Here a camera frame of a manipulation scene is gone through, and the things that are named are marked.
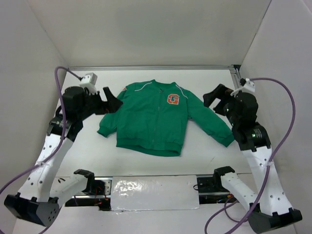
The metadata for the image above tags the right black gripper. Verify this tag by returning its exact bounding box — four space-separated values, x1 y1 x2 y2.
203 83 239 125

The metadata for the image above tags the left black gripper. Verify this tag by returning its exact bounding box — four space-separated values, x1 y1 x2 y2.
78 87 123 120

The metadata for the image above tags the green jacket with white lining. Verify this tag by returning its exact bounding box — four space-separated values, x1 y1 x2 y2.
97 79 234 157

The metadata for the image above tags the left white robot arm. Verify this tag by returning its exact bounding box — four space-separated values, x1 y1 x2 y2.
4 86 122 227

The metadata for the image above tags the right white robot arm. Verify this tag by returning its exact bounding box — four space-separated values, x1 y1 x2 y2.
203 84 302 234

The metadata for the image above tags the white taped cover plate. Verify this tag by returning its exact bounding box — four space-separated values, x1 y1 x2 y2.
110 175 199 211

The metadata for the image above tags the aluminium frame rail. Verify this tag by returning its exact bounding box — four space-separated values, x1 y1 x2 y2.
229 64 241 89

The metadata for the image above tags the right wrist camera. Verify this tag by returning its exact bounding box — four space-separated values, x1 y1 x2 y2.
231 78 255 97

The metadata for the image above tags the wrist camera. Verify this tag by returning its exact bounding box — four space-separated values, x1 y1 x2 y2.
231 78 255 97
78 73 98 94

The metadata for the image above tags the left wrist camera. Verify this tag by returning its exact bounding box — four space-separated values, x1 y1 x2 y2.
78 73 98 94

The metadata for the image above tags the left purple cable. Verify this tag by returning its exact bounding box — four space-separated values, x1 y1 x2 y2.
0 66 83 227

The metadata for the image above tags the purple cable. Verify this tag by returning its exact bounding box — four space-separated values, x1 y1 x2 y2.
204 77 296 234
0 66 83 227

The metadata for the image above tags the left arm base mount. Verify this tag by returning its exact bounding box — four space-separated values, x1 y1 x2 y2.
64 177 113 210

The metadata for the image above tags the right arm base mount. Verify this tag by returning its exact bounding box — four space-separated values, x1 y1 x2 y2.
193 175 236 205

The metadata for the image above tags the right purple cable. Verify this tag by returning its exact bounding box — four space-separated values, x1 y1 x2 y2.
204 77 296 234

